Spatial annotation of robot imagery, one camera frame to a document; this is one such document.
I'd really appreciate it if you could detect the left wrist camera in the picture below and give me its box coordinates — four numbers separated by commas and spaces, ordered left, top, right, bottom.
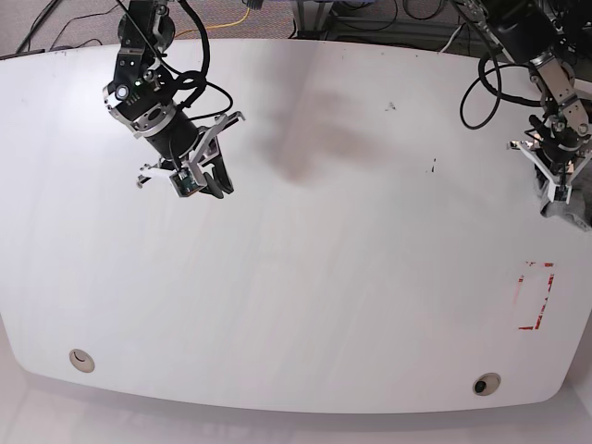
547, 181, 573, 204

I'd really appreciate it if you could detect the right table cable grommet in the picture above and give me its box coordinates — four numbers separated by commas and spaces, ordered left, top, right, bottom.
473, 373, 501, 397

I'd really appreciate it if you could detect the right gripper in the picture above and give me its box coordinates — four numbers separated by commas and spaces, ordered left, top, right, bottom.
136, 110, 244, 199

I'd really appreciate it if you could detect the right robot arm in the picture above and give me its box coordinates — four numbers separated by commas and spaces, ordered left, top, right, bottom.
103, 1, 244, 199

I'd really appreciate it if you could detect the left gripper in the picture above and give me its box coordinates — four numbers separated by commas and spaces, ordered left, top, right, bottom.
507, 138, 591, 187

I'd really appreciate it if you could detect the table cable grommet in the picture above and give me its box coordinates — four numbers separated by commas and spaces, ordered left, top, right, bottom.
68, 349, 95, 374
473, 373, 501, 397

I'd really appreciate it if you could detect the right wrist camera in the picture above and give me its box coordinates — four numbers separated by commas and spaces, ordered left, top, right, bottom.
169, 167, 207, 198

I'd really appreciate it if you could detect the aluminium frame rail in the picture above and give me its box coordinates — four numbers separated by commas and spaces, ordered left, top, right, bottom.
289, 1, 483, 56

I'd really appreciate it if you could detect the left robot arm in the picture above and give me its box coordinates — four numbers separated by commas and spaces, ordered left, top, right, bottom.
464, 1, 591, 193

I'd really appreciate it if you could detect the left table cable grommet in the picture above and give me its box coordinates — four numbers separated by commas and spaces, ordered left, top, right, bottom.
68, 349, 95, 374

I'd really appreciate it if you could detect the black cable on floor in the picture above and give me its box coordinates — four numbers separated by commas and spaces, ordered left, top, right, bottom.
13, 0, 121, 55

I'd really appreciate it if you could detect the yellow cable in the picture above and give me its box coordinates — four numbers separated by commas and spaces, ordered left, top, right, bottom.
178, 0, 253, 38

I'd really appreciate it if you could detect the white cable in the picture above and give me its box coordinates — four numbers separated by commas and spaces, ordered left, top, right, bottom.
438, 20, 468, 55

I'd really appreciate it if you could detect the red tape rectangle marking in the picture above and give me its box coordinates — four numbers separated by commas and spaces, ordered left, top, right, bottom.
512, 261, 555, 331

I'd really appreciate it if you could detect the grey Hugging Face t-shirt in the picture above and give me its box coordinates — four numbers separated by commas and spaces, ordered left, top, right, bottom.
535, 163, 592, 232

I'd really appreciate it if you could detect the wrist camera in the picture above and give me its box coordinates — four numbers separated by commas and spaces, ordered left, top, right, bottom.
169, 167, 207, 198
547, 181, 573, 204

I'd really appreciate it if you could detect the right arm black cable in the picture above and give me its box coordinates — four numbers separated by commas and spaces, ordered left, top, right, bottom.
161, 0, 235, 121

